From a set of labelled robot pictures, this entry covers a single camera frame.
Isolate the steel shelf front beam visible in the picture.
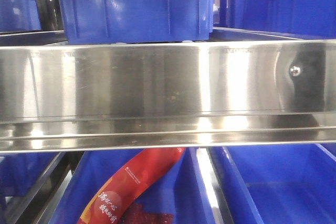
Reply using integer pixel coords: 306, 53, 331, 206
1, 40, 335, 153

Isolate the red snack package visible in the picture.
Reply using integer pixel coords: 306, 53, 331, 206
77, 147, 185, 223

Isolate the dark blue bin centre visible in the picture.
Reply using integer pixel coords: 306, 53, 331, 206
59, 0, 214, 45

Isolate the dark blue bin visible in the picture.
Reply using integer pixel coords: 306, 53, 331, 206
213, 0, 335, 39
1, 0, 41, 33
59, 0, 214, 45

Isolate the lower blue bin right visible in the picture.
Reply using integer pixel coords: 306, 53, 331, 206
209, 144, 335, 223

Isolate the dark blue bin right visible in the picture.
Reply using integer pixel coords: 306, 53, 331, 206
213, 0, 335, 39

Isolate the lower blue bin left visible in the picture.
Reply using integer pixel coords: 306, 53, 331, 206
1, 152, 57, 197

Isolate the dark blue bin left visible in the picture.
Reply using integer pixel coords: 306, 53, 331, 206
1, 0, 41, 33

